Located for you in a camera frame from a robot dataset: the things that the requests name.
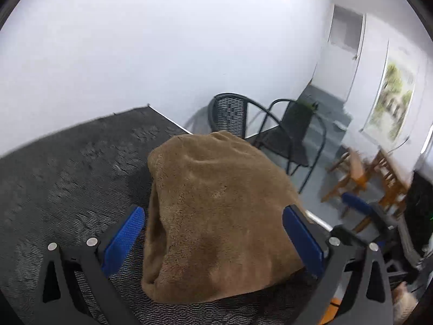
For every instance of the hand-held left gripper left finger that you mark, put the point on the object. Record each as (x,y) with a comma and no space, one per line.
(125,237)

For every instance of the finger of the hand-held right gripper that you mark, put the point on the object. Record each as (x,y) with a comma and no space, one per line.
(358,204)

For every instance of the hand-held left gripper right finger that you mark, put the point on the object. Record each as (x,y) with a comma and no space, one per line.
(302,240)

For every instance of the brown fleece garment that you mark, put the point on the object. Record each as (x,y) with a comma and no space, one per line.
(220,210)

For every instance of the person's right forearm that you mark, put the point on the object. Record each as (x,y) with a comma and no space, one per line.
(404,304)

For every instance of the wooden chair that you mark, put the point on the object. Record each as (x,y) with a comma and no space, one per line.
(392,182)
(355,172)

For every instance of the black dotted tablecloth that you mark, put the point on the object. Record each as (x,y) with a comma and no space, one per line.
(67,176)

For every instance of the white door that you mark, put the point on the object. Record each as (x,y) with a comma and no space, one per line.
(345,27)

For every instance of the hanging wall scroll painting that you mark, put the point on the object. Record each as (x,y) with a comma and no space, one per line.
(392,94)

